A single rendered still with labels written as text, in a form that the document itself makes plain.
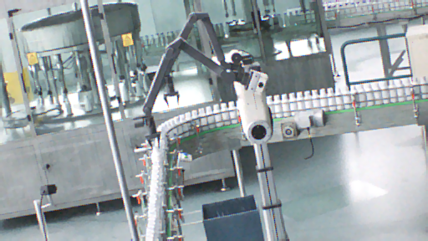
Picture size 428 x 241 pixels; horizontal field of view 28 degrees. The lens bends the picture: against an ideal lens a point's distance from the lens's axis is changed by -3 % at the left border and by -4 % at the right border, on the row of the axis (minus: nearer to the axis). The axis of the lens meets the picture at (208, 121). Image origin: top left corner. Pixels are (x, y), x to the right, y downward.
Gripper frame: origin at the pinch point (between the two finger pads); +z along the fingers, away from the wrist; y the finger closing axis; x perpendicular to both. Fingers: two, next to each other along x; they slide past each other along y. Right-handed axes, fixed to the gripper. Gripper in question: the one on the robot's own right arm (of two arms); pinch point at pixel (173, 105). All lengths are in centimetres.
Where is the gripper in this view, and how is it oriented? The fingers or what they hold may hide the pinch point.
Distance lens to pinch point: 581.3
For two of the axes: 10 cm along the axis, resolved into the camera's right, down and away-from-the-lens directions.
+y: -9.8, 2.0, 0.0
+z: 1.9, 9.6, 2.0
